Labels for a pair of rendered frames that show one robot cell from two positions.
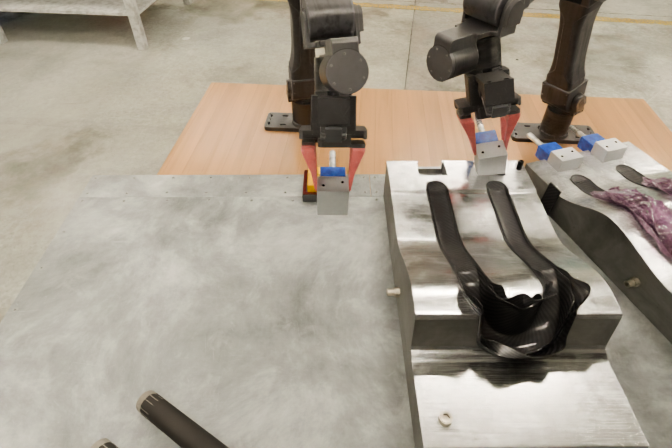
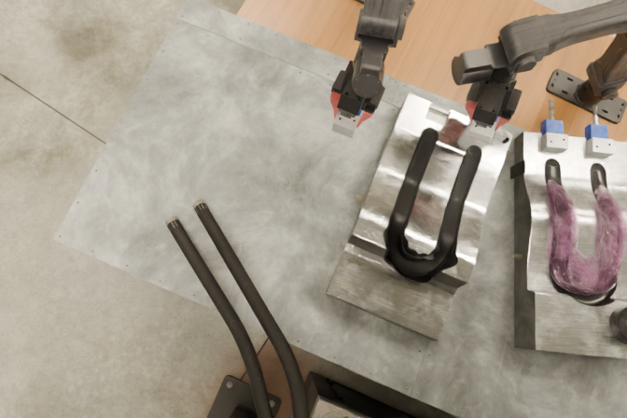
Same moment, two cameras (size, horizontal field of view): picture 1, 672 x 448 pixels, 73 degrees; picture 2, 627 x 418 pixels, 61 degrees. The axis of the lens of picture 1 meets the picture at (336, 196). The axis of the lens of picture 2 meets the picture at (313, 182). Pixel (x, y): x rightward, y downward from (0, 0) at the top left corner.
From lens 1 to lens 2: 63 cm
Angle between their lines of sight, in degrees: 34
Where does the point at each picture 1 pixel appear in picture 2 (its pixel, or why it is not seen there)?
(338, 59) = (362, 77)
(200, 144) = not seen: outside the picture
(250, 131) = not seen: outside the picture
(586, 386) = (430, 301)
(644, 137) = not seen: outside the picture
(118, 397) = (184, 193)
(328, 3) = (379, 19)
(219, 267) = (260, 126)
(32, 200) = not seen: outside the picture
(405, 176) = (413, 115)
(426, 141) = not seen: hidden behind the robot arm
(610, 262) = (519, 235)
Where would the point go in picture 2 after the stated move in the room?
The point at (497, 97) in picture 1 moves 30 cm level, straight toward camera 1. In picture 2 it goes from (481, 118) to (376, 225)
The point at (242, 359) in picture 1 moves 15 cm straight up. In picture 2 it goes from (256, 199) to (251, 183)
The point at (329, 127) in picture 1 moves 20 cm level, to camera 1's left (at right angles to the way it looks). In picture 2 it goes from (343, 111) to (248, 72)
